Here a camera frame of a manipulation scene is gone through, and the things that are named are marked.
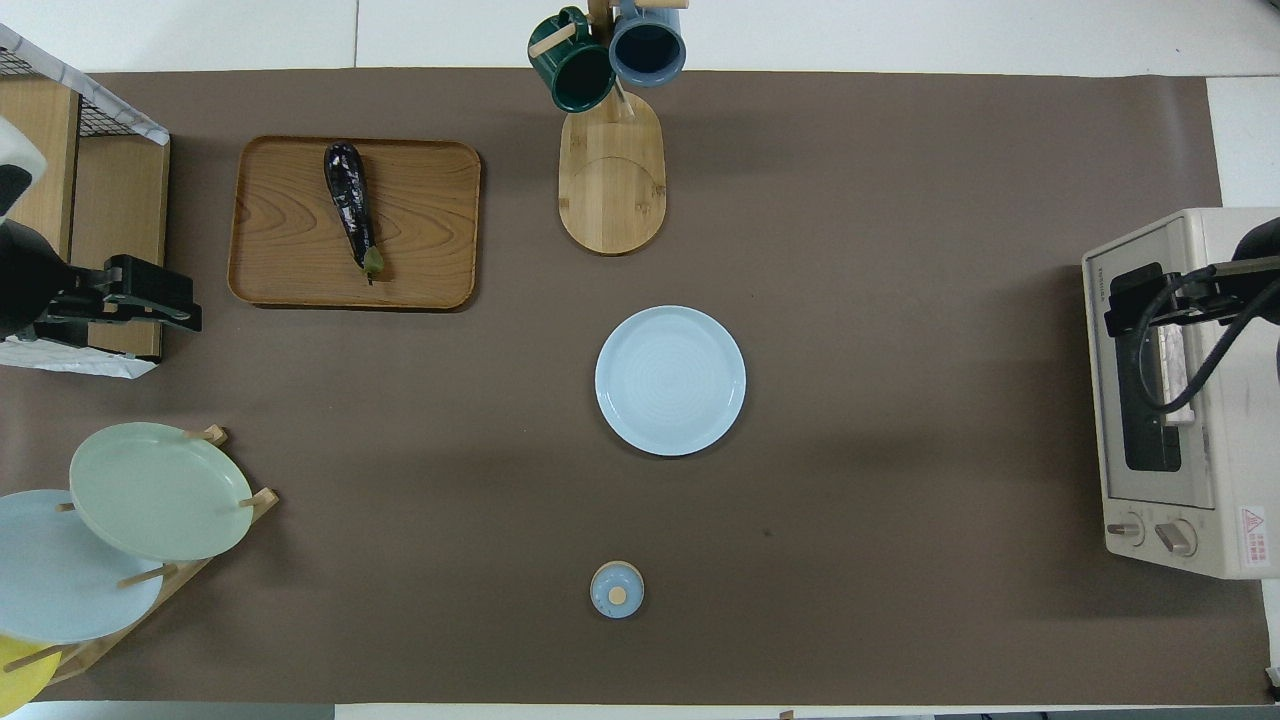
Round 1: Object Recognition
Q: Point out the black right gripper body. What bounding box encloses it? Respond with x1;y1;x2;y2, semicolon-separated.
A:
1105;262;1236;339

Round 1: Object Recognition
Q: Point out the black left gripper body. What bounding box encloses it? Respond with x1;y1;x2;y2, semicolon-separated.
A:
45;255;199;323

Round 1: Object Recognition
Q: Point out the beige toaster oven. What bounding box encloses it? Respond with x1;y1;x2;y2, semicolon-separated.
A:
1081;207;1280;581

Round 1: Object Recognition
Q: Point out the dark purple eggplant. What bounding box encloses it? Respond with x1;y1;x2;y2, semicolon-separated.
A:
323;143;387;287

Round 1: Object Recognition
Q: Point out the light blue round plate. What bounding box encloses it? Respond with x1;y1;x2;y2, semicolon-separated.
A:
595;305;748;458

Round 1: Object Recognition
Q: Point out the wooden stepped shelf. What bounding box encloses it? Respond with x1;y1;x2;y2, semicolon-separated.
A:
0;78;172;360

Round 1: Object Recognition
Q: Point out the wooden serving tray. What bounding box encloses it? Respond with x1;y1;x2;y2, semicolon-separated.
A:
227;136;483;312

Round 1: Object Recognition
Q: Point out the pale green plate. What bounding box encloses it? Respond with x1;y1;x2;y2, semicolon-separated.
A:
68;421;255;563

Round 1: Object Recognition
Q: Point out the wooden dish rack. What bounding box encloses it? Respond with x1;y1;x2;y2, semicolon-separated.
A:
0;425;280;693

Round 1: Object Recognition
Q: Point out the brown table mat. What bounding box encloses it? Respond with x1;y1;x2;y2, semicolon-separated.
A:
0;67;1273;707

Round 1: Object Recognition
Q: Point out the light blue racked plate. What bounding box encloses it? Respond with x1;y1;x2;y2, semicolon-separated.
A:
0;488;167;647

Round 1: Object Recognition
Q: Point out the yellow plate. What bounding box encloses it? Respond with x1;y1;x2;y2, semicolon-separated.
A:
0;632;57;717

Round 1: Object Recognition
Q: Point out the wooden mug tree stand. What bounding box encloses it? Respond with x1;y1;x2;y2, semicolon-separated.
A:
528;0;691;257

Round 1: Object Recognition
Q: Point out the dark green mug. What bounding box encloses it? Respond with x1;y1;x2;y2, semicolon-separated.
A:
528;7;617;114

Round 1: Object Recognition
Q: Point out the small blue bell wooden knob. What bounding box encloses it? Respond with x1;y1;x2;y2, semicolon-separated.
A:
589;560;646;621

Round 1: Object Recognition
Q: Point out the blue mug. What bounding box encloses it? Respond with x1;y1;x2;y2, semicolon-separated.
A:
608;0;689;89

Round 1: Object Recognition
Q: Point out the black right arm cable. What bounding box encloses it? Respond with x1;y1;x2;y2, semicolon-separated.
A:
1134;265;1269;417

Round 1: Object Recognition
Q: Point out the black wire basket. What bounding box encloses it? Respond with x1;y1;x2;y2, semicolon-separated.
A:
0;25;172;379

